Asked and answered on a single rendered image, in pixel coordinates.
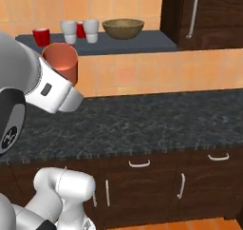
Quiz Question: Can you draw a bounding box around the brown wooden bowl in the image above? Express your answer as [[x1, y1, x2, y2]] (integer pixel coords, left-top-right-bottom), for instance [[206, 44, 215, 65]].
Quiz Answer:
[[101, 18, 146, 41]]

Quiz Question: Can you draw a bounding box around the red cup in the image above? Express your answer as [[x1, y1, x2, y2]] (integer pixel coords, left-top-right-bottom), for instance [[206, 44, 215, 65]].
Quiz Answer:
[[31, 28, 51, 48], [76, 21, 87, 40]]

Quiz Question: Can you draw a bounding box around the white drawer handle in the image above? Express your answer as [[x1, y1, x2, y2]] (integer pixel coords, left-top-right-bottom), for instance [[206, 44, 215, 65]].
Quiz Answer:
[[128, 159, 152, 169], [207, 152, 231, 163]]

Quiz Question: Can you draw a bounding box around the white cup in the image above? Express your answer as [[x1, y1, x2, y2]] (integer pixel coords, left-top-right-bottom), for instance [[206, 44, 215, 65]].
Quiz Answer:
[[59, 19, 79, 46], [82, 18, 101, 45]]

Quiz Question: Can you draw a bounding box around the orange cup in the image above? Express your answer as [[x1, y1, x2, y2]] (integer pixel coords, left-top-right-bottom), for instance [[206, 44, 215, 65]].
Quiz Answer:
[[41, 42, 80, 86]]

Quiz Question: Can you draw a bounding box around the dark wood drawer front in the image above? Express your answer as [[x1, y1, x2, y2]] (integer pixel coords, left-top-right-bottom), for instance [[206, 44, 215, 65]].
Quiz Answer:
[[96, 151, 190, 179], [187, 147, 243, 172]]

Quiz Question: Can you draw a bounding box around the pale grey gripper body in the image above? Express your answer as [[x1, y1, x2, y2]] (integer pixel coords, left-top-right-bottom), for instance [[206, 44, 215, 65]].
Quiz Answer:
[[57, 85, 84, 114]]

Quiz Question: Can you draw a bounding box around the white tall cabinet door handle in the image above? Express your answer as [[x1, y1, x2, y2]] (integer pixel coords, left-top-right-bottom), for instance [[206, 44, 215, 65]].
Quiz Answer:
[[185, 0, 200, 40]]

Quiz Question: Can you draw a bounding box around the dark wood tall cabinet door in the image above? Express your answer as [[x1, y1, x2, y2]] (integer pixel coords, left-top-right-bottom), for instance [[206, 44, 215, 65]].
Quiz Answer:
[[159, 0, 243, 50]]

